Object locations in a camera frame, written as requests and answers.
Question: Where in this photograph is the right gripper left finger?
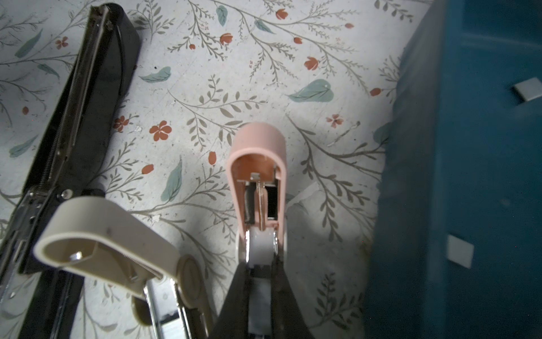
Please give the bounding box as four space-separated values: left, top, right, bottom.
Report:
208 262 251 339

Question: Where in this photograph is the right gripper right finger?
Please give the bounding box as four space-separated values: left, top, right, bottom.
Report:
271 257 315 339

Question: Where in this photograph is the pink mini stapler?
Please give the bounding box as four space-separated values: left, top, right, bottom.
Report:
227 122 287 338

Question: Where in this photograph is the beige mini stapler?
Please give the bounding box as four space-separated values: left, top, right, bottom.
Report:
33 196 213 338

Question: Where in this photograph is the black stapler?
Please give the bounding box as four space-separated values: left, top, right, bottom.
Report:
1 2 141 338

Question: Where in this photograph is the staple strip two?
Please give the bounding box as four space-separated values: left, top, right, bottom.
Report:
446 234 475 269

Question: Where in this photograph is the teal plastic tray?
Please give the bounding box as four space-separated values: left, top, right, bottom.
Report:
364 1 541 338

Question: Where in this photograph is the staple strip one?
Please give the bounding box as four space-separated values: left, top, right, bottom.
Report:
512 77 542 103

